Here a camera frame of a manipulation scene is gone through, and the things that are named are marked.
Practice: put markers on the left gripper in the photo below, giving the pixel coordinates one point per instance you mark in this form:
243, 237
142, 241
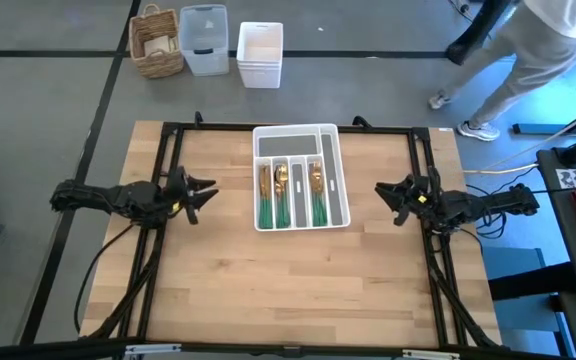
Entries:
173, 190

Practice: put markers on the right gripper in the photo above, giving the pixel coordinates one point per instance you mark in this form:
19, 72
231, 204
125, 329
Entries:
420, 197

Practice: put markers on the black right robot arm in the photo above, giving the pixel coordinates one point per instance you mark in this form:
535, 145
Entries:
488, 202

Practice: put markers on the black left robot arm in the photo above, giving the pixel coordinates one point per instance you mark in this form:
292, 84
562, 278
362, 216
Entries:
98, 197

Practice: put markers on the white cutlery tray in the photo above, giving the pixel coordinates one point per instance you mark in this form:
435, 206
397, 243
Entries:
288, 145

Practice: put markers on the clear plastic bin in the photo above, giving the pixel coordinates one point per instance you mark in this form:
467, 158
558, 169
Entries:
203, 62

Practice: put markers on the wicker basket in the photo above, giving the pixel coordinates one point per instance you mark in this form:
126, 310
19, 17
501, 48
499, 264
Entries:
158, 67

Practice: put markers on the white plastic bin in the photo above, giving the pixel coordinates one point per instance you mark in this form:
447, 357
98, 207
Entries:
260, 75

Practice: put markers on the grey floor box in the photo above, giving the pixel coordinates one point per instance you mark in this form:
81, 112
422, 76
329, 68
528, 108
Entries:
513, 260

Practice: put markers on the beige board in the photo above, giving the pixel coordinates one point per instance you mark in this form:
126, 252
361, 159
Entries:
157, 46

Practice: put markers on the black stand pole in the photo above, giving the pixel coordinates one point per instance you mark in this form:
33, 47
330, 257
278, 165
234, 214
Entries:
460, 52

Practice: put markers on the black floor bar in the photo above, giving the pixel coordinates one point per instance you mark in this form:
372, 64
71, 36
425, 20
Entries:
558, 129

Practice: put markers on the person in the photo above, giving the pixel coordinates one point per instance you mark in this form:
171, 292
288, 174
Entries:
528, 55

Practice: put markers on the black aluminium table frame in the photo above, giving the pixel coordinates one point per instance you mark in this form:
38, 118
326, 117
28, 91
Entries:
436, 300

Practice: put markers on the silver bracket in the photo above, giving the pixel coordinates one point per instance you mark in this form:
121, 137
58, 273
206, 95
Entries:
153, 348
430, 354

